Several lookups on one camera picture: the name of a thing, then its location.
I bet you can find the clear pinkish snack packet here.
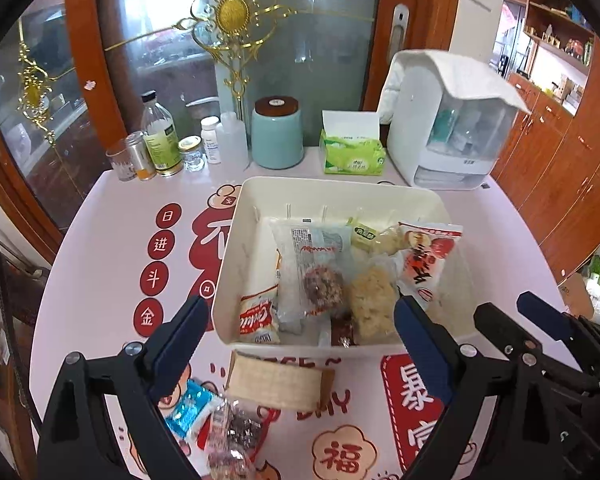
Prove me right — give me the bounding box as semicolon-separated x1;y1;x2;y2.
207;402;257;480

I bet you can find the curved glass cabinet panel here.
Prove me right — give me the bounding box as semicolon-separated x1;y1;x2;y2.
0;0;112;233

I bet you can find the small green snack packet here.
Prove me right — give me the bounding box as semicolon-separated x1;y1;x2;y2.
347;216;381;251

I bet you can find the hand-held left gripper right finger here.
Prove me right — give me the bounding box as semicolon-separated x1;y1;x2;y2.
393;295;568;480

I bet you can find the silver door handle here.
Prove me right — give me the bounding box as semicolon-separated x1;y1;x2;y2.
391;4;410;54

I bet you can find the small glass jar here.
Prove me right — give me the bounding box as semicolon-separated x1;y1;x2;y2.
177;136;204;172

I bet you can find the beige cracker packet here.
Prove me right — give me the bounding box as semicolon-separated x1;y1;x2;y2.
225;351;337;411

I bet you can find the white countertop sterilizer appliance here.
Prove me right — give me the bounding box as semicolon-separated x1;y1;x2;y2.
377;50;521;191

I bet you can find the teal canister brown lid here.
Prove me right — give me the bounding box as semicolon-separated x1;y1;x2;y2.
250;96;305;170

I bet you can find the white cloth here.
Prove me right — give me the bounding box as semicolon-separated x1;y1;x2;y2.
424;50;531;115

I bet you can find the pale round snacks packet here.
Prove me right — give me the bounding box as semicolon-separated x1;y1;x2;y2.
372;225;411;257

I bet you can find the yellow crumbly snack packet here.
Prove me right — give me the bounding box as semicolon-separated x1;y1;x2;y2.
347;265;400;338

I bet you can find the frosted glass door gold ornament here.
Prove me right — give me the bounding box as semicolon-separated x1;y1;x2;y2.
105;0;381;128

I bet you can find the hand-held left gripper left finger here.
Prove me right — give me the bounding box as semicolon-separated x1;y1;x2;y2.
37;294;211;480

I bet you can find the wooden cabinet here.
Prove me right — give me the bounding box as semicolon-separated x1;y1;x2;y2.
490;0;600;281

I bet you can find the dark red snack packet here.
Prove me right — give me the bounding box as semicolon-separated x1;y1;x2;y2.
330;312;357;348

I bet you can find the clear glass cup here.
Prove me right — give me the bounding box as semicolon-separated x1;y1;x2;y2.
105;140;137;183

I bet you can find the green tissue box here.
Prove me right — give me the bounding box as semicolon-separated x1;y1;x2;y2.
319;110;386;177

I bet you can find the bright blue snack packet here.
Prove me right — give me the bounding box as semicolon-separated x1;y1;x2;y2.
164;379;227;443

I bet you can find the white plastic bottle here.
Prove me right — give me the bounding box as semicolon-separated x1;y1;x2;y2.
219;112;250;167

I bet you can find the metal can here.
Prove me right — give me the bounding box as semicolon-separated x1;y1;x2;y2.
125;131;157;181

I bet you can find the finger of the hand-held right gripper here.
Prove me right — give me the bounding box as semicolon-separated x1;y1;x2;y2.
473;302;589;392
516;290;600;361

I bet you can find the black cable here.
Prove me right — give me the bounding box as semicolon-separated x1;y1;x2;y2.
0;217;43;438

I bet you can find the small white pill bottle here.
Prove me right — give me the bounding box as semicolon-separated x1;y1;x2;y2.
200;116;223;165

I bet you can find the white and blue snack packet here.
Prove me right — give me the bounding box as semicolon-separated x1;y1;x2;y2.
271;217;353;336

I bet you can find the white plastic bin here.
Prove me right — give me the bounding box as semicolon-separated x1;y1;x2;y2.
214;176;473;358

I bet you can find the red white snack packet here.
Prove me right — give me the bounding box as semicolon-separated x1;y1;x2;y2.
396;221;464;306

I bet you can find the clear packet dark snack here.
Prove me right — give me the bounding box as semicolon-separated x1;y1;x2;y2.
226;402;272;461

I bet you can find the green label glass bottle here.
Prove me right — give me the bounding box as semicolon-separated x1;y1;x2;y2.
141;91;183;177

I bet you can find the white packet red script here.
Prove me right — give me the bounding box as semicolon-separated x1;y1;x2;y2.
238;282;282;346

